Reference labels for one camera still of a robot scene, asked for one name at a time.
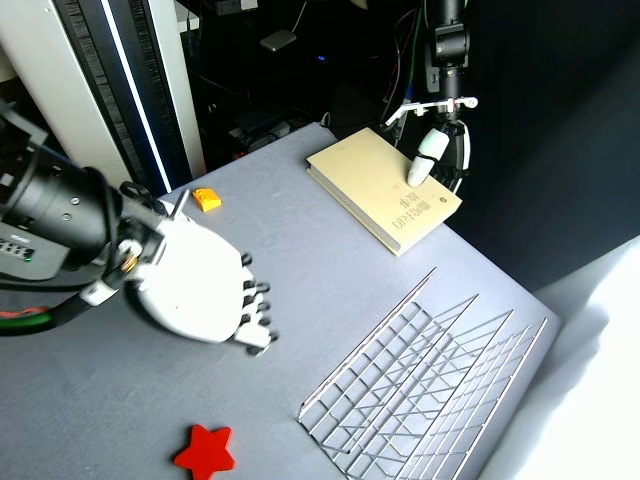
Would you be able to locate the orange toy block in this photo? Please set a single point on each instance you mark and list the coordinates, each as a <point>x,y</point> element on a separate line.
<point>207,200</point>

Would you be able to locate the beige paperback book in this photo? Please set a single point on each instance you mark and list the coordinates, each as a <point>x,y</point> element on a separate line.
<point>380,190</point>

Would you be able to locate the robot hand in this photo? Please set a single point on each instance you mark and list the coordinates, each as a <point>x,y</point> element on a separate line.
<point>195,280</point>
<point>430,150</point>

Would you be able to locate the grey table cloth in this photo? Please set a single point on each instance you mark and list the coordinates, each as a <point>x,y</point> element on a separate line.
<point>300,310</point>

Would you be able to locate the small grey flat device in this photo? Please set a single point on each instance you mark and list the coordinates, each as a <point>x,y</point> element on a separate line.
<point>278,40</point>

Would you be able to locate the grey control box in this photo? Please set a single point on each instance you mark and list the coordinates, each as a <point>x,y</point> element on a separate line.
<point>25,255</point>

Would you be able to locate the white robot body column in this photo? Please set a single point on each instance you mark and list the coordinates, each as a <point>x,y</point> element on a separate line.
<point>65,90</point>

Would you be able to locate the white backdrop cloth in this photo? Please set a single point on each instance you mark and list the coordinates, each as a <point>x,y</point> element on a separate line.
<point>590,380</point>

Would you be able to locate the red star block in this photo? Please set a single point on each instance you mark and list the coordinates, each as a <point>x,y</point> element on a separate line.
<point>205,452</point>

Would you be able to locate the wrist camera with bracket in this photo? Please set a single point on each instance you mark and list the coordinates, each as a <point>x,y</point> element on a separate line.
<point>405,110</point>

